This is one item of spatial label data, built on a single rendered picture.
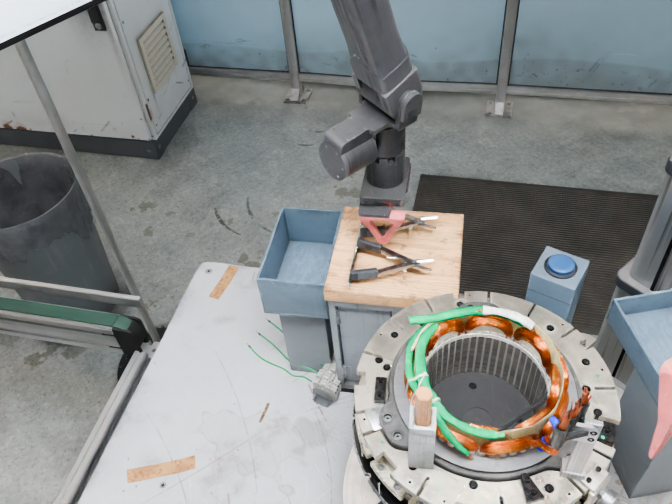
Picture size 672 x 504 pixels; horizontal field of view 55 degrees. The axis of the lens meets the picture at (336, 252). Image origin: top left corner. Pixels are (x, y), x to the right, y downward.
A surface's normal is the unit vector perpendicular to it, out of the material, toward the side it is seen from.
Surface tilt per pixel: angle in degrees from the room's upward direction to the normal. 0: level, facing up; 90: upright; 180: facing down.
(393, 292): 0
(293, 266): 0
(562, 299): 90
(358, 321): 90
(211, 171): 0
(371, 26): 98
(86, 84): 90
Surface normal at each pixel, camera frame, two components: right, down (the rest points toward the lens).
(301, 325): -0.18, 0.72
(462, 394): -0.07, -0.69
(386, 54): 0.56, 0.56
